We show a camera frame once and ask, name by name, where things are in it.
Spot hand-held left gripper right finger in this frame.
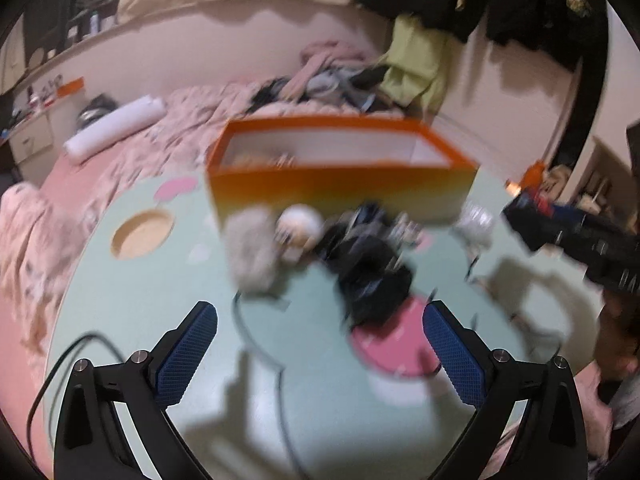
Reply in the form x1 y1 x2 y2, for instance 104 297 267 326
422 300 588 480

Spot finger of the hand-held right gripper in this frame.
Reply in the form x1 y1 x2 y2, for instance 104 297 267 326
502 192 566 253

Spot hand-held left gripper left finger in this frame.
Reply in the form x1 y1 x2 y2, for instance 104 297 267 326
52 300 219 480

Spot clear plastic packet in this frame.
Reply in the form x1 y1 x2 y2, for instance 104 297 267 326
457 202 496 248

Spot black pouch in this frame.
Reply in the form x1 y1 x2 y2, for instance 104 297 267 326
322 202 416 326

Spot beige fluffy plush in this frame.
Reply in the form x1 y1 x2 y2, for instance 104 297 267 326
225 207 281 293

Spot white round plush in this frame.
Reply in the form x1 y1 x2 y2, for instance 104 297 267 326
275 203 325 263

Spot orange cardboard box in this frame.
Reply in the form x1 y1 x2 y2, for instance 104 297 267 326
205 115 481 228

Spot person's right forearm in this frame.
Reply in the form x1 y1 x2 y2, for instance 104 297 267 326
575 360 640 466

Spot small orange container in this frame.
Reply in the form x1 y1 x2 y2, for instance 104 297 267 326
522 160 545 191

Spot person's right hand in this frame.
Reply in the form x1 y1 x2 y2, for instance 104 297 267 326
597 290 640 386

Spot cluttered shelf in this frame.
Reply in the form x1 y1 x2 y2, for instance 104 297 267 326
545 160 640 221

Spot light green cloth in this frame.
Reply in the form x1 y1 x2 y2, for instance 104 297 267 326
377 15 453 111

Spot pink printed blanket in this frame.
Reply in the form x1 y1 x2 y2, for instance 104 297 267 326
0 82 401 351

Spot pink bed sheet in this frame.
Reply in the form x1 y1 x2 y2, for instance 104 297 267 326
0 150 126 461

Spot black hanging clothes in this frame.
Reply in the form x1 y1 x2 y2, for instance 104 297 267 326
355 0 608 161

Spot white paper roll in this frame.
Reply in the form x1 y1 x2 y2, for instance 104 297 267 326
63 94 167 165

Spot dark bag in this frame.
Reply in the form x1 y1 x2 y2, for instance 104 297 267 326
76 94 120 128

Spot pile of clothes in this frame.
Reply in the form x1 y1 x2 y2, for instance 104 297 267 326
247 39 396 111

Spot white bedside cabinet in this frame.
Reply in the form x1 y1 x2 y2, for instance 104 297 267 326
10 112 56 163

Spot small orange and white box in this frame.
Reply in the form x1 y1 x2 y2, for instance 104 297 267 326
55 77 85 98

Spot row of small bottles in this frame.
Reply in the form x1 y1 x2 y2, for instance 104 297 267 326
30 5 118 61

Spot black cable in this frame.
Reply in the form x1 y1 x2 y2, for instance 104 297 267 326
25 332 126 441

